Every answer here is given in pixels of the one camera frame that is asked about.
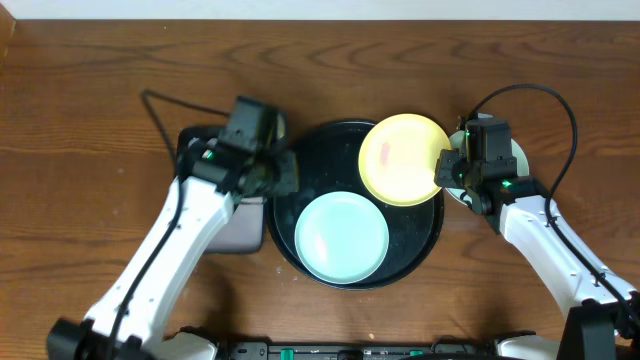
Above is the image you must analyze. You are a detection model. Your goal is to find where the light green plate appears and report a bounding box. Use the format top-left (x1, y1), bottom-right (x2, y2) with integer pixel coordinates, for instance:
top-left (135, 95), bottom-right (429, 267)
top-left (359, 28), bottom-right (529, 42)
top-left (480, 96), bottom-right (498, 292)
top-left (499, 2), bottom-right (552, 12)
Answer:
top-left (446, 130), bottom-right (530, 205)
top-left (294, 191), bottom-right (390, 285)

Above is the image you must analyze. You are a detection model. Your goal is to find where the yellow round plate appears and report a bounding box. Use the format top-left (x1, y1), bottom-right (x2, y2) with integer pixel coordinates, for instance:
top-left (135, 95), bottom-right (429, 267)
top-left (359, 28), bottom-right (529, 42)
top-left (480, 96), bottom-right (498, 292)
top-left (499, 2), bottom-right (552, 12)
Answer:
top-left (358, 113), bottom-right (451, 207)

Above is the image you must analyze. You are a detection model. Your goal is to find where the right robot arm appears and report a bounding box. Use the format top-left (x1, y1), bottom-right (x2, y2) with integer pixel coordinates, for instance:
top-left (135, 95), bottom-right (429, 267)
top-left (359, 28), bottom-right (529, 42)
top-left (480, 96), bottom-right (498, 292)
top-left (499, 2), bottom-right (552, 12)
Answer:
top-left (435, 118), bottom-right (639, 359)

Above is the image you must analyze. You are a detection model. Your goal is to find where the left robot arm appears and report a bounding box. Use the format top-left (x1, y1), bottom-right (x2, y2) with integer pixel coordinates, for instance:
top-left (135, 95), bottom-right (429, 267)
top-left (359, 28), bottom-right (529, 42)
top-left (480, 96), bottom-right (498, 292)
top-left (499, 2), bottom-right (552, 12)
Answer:
top-left (46, 138), bottom-right (298, 359)

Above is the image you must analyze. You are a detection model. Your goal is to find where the black rectangular tray grey mat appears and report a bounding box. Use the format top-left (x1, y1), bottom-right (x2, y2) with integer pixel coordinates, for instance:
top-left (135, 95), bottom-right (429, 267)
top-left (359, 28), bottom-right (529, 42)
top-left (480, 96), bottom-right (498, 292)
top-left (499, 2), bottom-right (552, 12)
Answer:
top-left (177, 125), bottom-right (264, 254)

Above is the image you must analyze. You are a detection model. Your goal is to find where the black round tray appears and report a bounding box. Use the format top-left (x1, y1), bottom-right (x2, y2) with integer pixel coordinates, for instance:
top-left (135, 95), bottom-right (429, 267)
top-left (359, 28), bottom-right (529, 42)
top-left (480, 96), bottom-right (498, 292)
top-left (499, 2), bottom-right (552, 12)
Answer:
top-left (264, 119), bottom-right (445, 290)

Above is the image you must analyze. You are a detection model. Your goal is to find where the light green plate front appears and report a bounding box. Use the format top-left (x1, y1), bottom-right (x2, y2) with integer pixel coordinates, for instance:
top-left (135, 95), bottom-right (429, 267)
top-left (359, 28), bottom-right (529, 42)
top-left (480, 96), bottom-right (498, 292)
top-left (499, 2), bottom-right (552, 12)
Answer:
top-left (294, 191), bottom-right (390, 285)

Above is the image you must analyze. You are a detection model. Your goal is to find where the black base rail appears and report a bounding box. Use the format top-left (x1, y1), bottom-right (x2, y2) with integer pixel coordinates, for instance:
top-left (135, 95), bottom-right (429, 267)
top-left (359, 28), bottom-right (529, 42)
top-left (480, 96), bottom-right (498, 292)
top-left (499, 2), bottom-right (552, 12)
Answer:
top-left (164, 329), bottom-right (561, 360)

